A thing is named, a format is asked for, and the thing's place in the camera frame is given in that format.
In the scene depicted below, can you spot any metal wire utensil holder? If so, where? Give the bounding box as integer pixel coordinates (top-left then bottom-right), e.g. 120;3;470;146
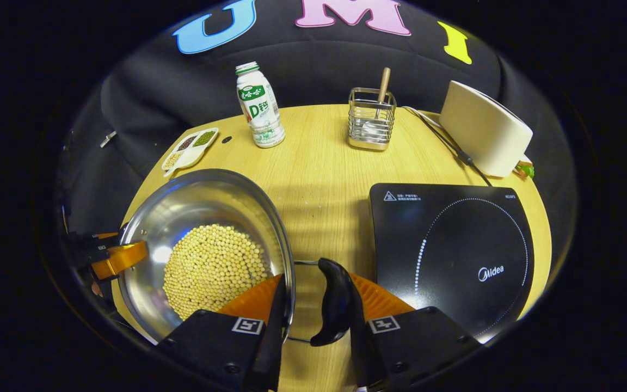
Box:
348;87;397;151

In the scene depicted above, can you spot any black induction cooktop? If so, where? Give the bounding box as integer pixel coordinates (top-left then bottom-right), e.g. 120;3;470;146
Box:
369;183;534;344

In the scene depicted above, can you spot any stainless steel pot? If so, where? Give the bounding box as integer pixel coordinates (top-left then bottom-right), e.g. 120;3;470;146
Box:
112;168;355;347

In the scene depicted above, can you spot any white drink bottle green label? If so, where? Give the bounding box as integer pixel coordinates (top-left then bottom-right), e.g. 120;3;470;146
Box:
236;62;286;149

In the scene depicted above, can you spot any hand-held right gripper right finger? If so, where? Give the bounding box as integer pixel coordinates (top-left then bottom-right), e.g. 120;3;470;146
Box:
349;272;480;392

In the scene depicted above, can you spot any wooden handled spoon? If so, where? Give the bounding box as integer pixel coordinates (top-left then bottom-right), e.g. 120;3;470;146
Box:
362;68;392;137

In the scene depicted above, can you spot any black backdrop cloth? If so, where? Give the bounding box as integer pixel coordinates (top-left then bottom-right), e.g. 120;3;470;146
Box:
58;0;578;235

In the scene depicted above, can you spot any sandwich with lettuce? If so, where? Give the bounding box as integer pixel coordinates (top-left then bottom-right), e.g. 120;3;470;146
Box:
515;155;536;179

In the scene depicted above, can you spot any pile of yellow soybeans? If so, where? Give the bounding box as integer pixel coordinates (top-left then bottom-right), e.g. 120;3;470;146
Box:
163;224;268;321

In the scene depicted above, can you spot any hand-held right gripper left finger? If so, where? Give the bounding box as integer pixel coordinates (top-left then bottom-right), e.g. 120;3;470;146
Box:
156;275;287;392

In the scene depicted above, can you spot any white divided bean dish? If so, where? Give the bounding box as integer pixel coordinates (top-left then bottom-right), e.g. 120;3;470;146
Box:
161;127;219;177

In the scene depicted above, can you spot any toaster power cable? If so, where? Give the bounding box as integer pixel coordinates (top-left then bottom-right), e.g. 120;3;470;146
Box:
401;106;493;187

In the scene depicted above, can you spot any white toaster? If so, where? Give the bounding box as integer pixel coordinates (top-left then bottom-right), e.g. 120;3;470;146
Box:
439;81;533;177

